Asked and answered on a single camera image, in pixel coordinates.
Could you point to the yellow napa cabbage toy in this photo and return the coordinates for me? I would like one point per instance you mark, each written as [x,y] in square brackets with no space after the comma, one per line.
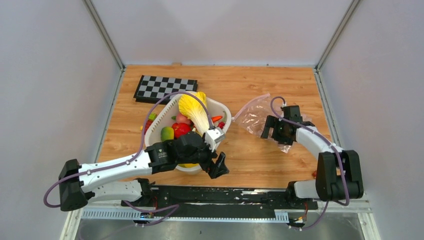
[196,109]

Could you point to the clear zip top bag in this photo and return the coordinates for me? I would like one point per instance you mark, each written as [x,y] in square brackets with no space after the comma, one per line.
[253,115]

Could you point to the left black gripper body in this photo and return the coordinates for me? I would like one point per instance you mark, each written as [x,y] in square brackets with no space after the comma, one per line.
[203,156]

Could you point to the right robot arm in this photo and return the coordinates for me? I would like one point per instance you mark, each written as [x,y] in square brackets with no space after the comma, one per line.
[338,174]

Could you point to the black white checkerboard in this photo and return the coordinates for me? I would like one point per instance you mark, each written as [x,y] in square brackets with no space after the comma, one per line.
[151,89]

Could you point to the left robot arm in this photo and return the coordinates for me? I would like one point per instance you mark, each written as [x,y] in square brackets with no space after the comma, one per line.
[81,184]

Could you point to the white plastic basket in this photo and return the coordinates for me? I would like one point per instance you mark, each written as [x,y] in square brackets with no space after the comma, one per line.
[160,153]

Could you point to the yellow lemon toy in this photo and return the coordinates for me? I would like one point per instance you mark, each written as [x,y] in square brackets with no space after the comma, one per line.
[188,165]

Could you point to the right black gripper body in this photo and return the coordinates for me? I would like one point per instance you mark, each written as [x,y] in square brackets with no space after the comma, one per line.
[284,139]

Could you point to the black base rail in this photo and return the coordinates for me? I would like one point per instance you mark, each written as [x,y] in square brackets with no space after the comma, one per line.
[222,202]

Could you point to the green orange mango toy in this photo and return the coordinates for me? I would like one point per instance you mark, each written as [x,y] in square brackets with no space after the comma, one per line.
[167,133]

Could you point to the orange carrot toy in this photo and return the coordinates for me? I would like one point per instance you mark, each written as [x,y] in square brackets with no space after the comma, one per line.
[216,118]

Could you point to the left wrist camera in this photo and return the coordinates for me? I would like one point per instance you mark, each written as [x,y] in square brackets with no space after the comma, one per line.
[214,135]

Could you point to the pink peach toy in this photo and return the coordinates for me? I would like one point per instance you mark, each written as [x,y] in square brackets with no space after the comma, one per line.
[180,118]

